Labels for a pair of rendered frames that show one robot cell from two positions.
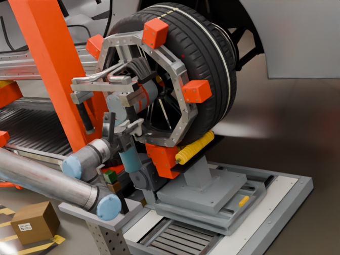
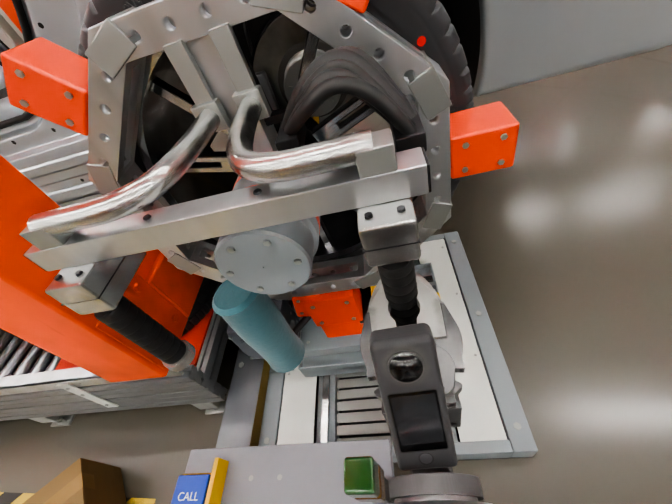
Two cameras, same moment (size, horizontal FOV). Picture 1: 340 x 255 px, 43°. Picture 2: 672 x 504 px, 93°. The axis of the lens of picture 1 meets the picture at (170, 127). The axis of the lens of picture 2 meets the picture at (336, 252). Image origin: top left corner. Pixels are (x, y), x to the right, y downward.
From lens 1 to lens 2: 1.52 m
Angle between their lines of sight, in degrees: 34
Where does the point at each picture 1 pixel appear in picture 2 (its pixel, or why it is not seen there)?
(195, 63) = (459, 58)
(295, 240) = (511, 318)
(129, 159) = (287, 349)
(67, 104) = (32, 302)
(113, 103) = (248, 257)
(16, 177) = not seen: outside the picture
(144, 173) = not seen: hidden behind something
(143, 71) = (399, 99)
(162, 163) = (342, 319)
